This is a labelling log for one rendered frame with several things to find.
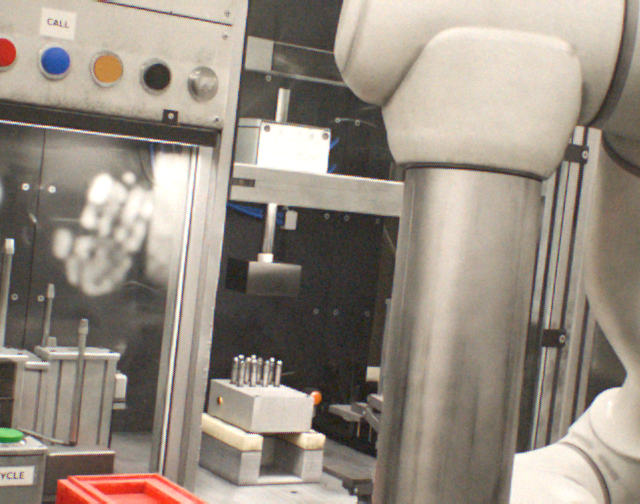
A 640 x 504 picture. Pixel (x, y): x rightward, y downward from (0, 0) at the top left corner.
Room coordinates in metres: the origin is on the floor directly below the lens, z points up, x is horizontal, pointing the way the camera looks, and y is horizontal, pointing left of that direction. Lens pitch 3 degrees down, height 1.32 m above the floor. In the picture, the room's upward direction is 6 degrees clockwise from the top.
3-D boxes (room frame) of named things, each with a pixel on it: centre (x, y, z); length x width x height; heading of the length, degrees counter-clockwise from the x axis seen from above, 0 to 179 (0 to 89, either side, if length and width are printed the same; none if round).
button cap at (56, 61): (1.36, 0.31, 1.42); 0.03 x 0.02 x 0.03; 123
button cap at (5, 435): (1.25, 0.30, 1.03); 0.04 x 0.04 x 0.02
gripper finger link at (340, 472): (1.55, -0.06, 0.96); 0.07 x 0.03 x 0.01; 33
